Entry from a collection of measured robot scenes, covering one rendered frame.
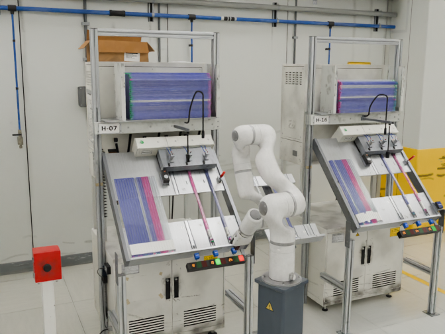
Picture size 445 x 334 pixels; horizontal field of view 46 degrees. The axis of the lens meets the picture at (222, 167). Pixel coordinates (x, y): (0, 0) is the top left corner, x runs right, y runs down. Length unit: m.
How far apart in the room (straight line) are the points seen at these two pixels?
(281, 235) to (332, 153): 1.35
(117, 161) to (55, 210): 1.63
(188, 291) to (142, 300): 0.29
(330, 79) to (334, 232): 1.05
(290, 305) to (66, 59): 2.83
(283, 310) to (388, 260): 1.69
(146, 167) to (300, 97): 1.29
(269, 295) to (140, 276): 0.92
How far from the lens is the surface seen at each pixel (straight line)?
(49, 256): 2.81
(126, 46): 3.42
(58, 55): 4.52
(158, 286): 3.22
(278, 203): 2.38
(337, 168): 3.60
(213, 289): 3.37
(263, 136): 2.58
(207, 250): 2.90
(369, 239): 3.91
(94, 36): 3.10
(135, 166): 3.12
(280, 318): 2.55
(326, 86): 3.74
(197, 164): 3.15
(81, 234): 4.75
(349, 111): 3.77
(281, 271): 2.51
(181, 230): 2.93
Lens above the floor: 1.69
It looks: 11 degrees down
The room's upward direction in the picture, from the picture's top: straight up
